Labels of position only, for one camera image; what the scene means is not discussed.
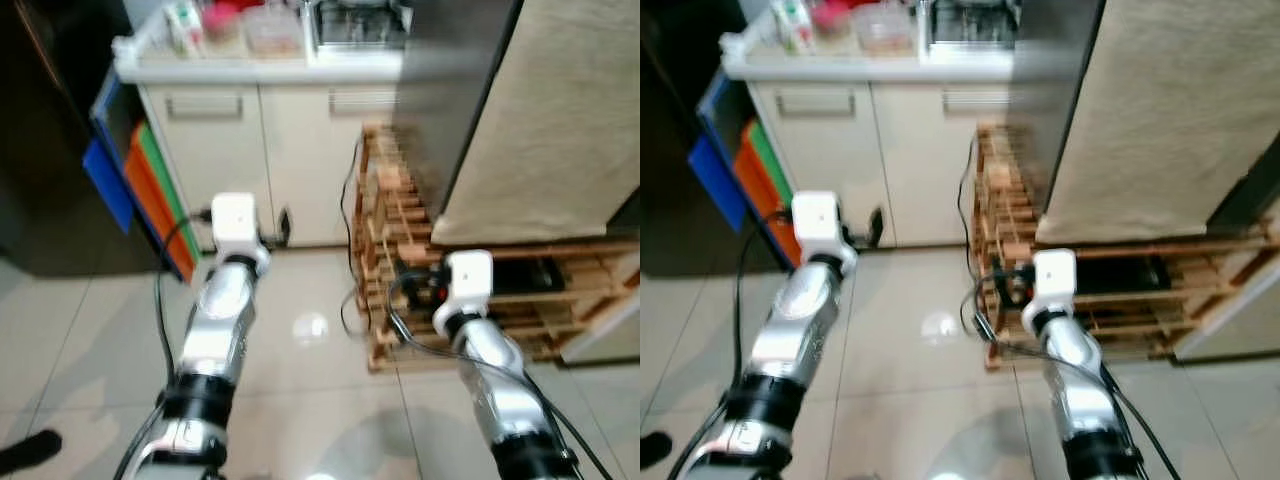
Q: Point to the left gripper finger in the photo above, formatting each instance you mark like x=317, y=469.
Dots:
x=875, y=225
x=285, y=225

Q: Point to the grey mini fridge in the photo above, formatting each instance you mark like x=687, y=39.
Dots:
x=1045, y=80
x=440, y=100

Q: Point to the red white milk carton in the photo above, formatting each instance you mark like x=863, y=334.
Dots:
x=792, y=28
x=183, y=28

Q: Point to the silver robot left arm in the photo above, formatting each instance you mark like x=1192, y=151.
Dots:
x=800, y=330
x=225, y=320

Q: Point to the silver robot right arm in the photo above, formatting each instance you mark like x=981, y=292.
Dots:
x=1080, y=380
x=500, y=370

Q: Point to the tall steel fridge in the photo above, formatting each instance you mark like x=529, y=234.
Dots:
x=675, y=150
x=50, y=150

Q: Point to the beige kitchen cabinet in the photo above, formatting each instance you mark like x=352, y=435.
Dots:
x=900, y=170
x=300, y=170

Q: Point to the wooden slatted rack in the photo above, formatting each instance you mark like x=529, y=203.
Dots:
x=400, y=230
x=1010, y=230

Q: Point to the black flat device box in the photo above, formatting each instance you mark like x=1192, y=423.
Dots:
x=1120, y=275
x=520, y=275

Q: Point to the orange plastic board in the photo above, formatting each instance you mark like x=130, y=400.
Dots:
x=765, y=205
x=160, y=225

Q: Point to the green plastic board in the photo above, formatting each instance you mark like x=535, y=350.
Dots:
x=772, y=160
x=165, y=180

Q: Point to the blue plastic board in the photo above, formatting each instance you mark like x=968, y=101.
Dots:
x=715, y=185
x=108, y=185

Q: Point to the clear plastic food container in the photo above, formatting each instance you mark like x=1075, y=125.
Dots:
x=885, y=32
x=273, y=32

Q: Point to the white paper scrap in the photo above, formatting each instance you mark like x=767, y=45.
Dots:
x=135, y=50
x=745, y=48

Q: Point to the black shoe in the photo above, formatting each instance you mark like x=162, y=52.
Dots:
x=655, y=450
x=28, y=452

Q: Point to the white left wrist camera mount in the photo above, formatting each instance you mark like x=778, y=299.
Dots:
x=818, y=218
x=235, y=220

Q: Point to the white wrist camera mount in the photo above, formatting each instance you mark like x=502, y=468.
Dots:
x=1052, y=285
x=818, y=218
x=235, y=220
x=468, y=285

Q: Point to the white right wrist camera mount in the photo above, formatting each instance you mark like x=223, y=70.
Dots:
x=468, y=285
x=1052, y=285

